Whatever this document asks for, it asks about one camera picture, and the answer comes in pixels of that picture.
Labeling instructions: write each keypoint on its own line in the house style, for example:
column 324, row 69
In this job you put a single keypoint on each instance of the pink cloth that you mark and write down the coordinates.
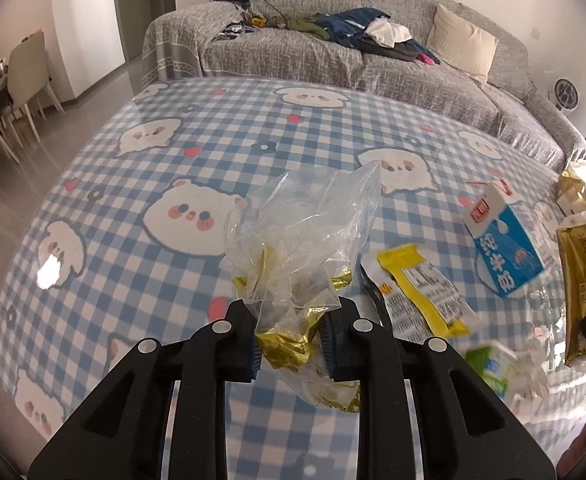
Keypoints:
column 427, row 59

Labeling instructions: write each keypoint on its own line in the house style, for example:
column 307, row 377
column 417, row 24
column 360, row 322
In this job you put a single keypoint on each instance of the blue milk carton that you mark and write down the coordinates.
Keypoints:
column 508, row 255

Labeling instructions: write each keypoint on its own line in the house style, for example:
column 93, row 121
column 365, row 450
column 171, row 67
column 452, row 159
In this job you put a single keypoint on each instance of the grey door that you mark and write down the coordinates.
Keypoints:
column 138, row 20

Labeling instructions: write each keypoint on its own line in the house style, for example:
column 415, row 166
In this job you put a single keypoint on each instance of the olive green garment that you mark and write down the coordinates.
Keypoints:
column 303, row 25

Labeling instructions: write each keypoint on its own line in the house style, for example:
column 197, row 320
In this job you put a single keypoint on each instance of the striped cloth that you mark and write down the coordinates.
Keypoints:
column 233, row 31

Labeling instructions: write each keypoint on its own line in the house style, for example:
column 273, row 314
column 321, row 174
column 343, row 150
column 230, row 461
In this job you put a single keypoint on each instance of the dark garment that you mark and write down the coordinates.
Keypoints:
column 398, row 52

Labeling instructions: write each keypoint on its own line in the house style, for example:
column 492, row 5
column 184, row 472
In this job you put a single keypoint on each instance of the gold box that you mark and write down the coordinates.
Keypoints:
column 570, row 192

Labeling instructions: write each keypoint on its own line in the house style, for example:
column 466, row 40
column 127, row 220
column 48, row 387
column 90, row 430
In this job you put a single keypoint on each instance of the blue checked tablecloth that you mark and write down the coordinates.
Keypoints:
column 123, row 280

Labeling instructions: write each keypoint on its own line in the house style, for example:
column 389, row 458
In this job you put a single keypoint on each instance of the clear bag with gold wrappers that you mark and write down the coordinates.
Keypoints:
column 303, row 220

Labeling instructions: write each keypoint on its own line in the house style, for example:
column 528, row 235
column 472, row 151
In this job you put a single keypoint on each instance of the green white drink carton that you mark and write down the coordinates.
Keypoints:
column 493, row 365

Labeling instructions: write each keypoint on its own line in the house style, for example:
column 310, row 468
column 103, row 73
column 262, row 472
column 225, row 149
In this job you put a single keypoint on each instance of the grey fabric sofa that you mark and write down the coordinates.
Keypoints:
column 298, row 55

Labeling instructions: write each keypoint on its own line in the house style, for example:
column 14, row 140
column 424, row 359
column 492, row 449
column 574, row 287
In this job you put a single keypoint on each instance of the beige pillow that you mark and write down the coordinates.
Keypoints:
column 460, row 42

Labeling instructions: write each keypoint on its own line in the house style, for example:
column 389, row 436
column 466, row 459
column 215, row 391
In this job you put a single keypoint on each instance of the white garment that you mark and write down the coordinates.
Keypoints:
column 388, row 32

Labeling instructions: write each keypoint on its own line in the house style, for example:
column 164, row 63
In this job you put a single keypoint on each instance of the yellow snack wrapper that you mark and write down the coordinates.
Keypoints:
column 423, row 285

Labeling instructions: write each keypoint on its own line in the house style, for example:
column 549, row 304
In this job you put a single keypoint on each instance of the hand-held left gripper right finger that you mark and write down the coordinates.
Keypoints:
column 326, row 347

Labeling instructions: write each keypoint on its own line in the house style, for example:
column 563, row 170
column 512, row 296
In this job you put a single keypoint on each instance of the gold paper bag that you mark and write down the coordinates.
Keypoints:
column 585, row 270

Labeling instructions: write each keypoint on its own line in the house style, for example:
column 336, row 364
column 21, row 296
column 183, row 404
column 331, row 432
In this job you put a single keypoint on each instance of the round floor fan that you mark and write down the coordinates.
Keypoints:
column 564, row 92

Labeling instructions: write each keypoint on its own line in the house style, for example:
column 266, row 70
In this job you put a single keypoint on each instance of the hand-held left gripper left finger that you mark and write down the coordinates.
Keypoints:
column 255, row 360

